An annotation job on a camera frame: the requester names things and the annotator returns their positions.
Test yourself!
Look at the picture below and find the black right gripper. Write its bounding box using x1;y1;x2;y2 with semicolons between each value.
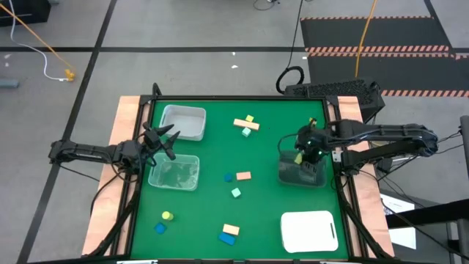
295;124;330;177

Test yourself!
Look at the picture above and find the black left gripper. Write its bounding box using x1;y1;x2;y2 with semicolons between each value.
137;122;181;168

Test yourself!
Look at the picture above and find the long orange block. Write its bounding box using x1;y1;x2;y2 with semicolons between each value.
233;118;261;131

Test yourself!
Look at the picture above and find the blue rectangular block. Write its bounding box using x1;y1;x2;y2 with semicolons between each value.
218;232;237;246

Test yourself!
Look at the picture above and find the clear bin upper left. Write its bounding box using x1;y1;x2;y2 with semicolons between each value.
158;104;207;142

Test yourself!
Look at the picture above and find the dark smoky plastic bin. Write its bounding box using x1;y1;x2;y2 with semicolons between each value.
277;149;328;188

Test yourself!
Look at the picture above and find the clear plastic bin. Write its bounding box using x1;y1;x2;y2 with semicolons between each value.
147;153;201;192

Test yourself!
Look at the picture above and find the green table mat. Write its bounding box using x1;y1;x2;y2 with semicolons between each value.
130;99;350;260

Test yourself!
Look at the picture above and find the white cutting board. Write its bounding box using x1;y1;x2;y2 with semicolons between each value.
280;210;339;254

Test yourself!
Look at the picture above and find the black power adapter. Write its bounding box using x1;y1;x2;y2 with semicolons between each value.
376;157;393;174

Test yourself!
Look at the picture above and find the black perforated computer case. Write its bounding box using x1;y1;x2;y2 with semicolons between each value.
284;78;385;124

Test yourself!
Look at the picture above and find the white paper sheet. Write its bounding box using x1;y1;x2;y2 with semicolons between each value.
380;193;418;250

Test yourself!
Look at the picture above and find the black beam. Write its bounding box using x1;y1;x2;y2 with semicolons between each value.
385;199;469;229

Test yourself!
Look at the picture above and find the black hazard-striped floor mat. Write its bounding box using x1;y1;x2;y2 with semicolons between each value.
300;16;469;98

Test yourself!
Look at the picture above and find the gray pole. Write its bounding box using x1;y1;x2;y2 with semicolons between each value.
459;115;469;180

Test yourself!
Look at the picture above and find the black box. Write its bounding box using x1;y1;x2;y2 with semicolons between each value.
0;0;51;27

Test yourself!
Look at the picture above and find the black coiled floor cable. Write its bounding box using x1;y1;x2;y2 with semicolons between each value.
275;0;306;95

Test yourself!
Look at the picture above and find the orange floor cable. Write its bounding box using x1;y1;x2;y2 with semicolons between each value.
353;0;379;78
0;2;74;74

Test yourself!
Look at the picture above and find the white floor cable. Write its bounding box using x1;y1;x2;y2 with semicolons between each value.
8;0;69;82

